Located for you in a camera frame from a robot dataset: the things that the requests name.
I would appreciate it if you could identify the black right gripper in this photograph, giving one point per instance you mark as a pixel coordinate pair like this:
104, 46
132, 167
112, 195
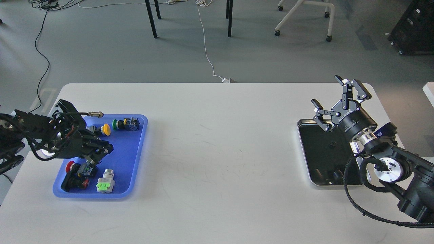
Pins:
354, 120

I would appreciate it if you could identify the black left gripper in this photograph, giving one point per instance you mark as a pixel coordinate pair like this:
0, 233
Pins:
85, 145

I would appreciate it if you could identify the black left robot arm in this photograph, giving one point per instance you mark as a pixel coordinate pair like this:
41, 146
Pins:
64, 135

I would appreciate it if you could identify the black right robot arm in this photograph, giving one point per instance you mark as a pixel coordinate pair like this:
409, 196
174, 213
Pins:
385, 167

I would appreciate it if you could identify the blue plastic tray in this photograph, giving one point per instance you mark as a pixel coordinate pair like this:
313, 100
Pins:
124, 160

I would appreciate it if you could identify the green and grey push button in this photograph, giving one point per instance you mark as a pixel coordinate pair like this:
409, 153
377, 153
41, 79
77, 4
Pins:
106, 184

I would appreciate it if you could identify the shiny metal tray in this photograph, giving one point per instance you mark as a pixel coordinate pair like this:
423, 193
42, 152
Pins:
326, 153

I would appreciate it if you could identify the white object at edge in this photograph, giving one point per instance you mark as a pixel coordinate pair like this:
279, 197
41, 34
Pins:
428, 89

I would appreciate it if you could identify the black equipment case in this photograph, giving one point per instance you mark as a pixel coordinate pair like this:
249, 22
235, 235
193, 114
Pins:
414, 32

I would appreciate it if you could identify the red push button switch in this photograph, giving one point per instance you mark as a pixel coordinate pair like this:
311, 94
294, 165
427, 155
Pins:
74, 167

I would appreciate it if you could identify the yellow push button switch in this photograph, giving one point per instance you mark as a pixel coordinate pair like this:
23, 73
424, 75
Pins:
103, 130

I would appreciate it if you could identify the black and red switch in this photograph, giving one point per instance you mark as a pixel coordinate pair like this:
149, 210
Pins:
72, 181

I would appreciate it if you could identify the green knob black switch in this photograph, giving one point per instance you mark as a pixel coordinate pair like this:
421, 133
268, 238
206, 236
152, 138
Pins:
127, 124

